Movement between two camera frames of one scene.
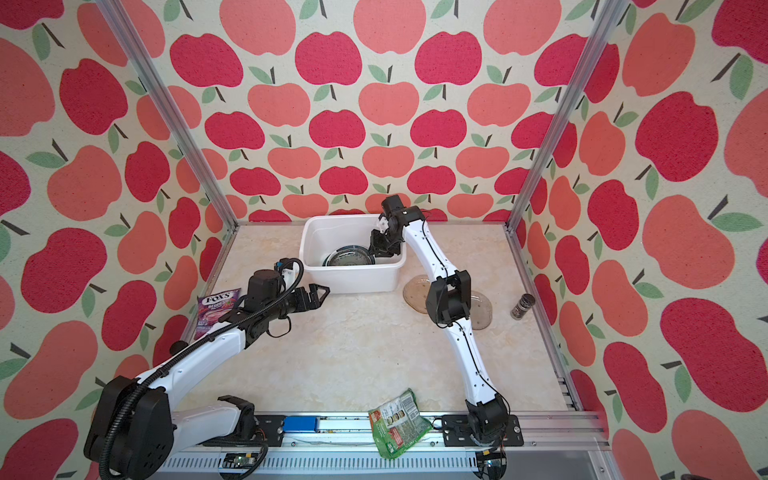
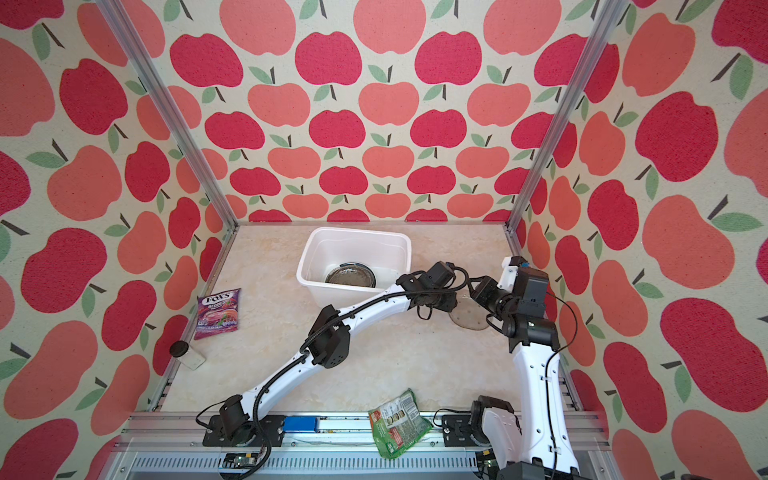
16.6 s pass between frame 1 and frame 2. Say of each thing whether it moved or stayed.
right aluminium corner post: stayed
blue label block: stayed
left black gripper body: moved
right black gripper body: moved
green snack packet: stayed
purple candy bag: stayed
